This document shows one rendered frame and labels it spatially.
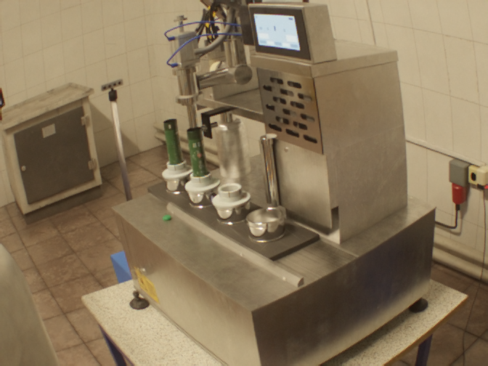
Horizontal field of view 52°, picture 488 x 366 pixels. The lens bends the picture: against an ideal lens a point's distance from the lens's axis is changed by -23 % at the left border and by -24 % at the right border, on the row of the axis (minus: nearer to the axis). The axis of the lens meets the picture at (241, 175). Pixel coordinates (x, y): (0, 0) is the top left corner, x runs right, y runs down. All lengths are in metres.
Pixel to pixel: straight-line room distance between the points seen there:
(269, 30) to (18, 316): 0.82
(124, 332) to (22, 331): 1.07
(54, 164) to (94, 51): 1.15
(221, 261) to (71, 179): 3.17
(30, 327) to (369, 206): 0.88
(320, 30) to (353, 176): 0.28
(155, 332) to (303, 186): 0.53
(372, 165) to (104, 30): 3.93
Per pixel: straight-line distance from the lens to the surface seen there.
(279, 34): 1.05
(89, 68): 4.86
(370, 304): 1.18
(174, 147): 1.39
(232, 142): 1.45
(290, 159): 1.14
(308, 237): 1.15
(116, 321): 1.49
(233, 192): 1.21
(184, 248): 1.19
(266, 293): 1.01
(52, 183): 4.20
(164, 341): 1.38
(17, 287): 0.38
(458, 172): 2.61
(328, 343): 1.14
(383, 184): 1.17
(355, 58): 1.06
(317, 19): 1.00
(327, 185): 1.07
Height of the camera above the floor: 1.56
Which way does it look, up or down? 21 degrees down
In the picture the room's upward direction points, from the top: 8 degrees counter-clockwise
